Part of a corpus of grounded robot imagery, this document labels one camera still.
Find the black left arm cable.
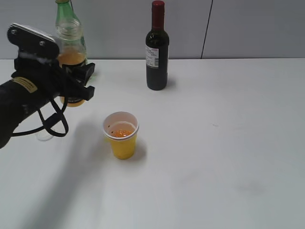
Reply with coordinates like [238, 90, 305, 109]
[10, 61, 70, 138]

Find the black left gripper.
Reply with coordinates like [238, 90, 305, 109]
[10, 57, 95, 112]

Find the yellow paper cup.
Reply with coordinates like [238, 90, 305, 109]
[103, 111, 139, 160]

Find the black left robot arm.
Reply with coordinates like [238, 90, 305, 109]
[0, 57, 95, 147]

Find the clear white bottle cap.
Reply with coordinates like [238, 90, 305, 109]
[35, 129, 53, 141]

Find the dark red wine bottle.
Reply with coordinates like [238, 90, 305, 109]
[145, 0, 170, 91]

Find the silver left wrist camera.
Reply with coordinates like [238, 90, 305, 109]
[7, 23, 61, 61]

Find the green plastic soda bottle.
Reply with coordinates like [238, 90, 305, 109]
[55, 0, 87, 64]

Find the NFC orange juice bottle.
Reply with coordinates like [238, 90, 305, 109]
[56, 19, 88, 108]

